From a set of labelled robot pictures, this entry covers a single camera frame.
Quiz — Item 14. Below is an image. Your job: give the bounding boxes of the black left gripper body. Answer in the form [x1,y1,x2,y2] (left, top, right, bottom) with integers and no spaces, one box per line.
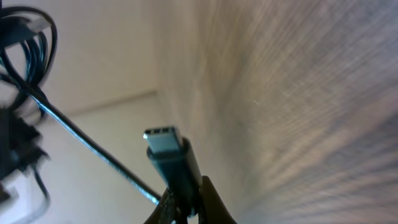
[0,105,50,203]

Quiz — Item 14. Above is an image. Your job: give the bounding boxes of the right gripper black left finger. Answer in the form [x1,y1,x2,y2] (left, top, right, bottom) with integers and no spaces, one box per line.
[144,189,180,224]

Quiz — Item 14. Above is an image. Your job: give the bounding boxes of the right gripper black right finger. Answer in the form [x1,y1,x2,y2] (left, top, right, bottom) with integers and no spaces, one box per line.
[198,175,237,224]

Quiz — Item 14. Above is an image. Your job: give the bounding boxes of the black USB-C cable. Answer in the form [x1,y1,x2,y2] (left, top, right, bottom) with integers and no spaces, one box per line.
[29,90,203,218]

